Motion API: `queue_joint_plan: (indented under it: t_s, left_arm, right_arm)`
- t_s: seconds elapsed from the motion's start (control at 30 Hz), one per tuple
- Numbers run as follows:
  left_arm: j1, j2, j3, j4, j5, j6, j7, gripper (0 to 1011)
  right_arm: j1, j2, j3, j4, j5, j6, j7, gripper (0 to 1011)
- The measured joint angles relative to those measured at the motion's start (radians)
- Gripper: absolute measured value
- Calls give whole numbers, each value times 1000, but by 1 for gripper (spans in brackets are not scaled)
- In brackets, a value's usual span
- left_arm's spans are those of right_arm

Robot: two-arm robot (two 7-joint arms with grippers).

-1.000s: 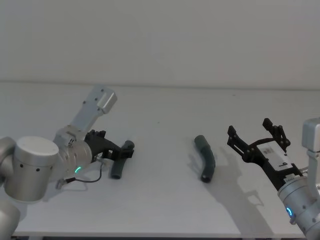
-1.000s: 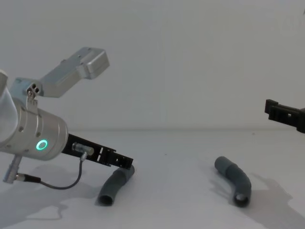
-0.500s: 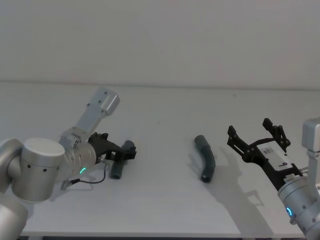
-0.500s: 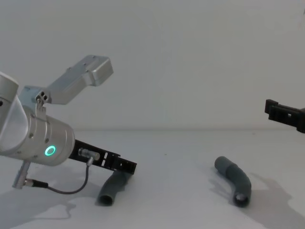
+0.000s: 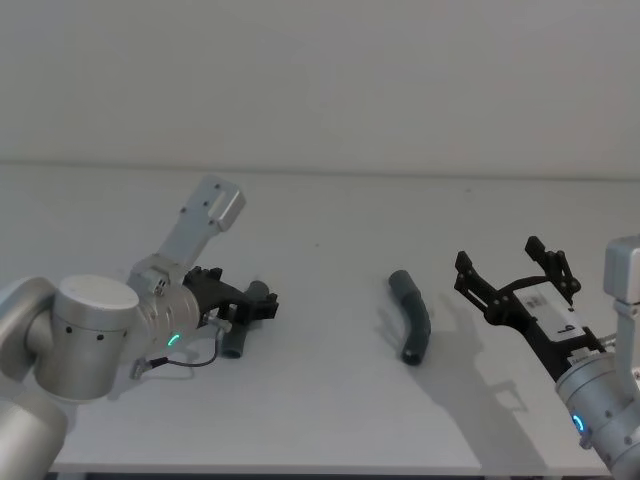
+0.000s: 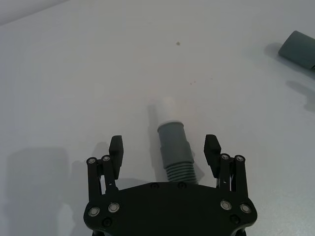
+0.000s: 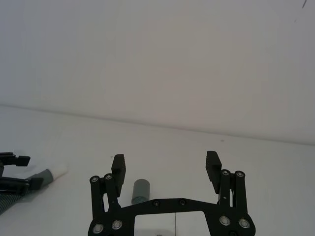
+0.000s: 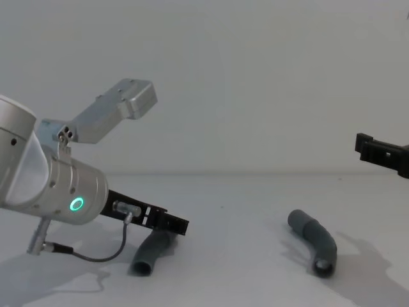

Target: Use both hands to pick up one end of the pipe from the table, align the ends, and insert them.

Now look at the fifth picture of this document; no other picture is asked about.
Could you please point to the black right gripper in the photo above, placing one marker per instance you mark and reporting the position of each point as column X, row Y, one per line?
column 542, row 320

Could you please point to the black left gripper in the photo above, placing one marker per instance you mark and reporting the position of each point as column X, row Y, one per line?
column 212, row 292

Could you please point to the short dark grey tube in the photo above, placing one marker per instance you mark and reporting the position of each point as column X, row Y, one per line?
column 235, row 345

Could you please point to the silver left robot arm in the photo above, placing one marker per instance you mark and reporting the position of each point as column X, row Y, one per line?
column 95, row 320

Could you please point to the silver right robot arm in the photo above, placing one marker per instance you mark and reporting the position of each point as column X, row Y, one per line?
column 610, row 415

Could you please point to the long curved dark grey tube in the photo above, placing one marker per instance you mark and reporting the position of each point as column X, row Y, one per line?
column 417, row 320

